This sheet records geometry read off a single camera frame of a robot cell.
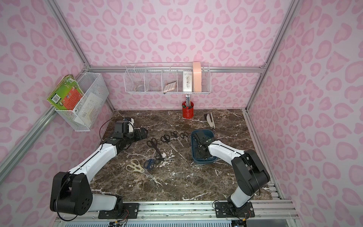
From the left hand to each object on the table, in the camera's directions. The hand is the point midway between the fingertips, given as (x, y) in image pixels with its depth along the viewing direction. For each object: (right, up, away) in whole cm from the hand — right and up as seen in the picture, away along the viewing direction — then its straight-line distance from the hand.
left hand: (142, 130), depth 88 cm
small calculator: (+17, +29, +6) cm, 34 cm away
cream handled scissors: (-4, -23, 0) cm, 23 cm away
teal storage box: (+33, -14, -5) cm, 36 cm away
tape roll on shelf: (-4, +28, +8) cm, 29 cm away
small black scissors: (+19, -4, +16) cm, 25 cm away
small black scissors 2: (+27, -4, +16) cm, 32 cm away
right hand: (+36, -15, +4) cm, 39 cm away
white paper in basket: (-30, +12, -5) cm, 33 cm away
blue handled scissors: (+4, -21, +2) cm, 22 cm away
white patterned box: (+28, +32, +4) cm, 42 cm away
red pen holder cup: (+29, +12, +22) cm, 38 cm away
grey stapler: (+46, +6, +22) cm, 52 cm away
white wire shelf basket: (+16, +35, +10) cm, 40 cm away
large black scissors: (+4, -10, +12) cm, 17 cm away
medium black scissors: (+13, -7, +13) cm, 20 cm away
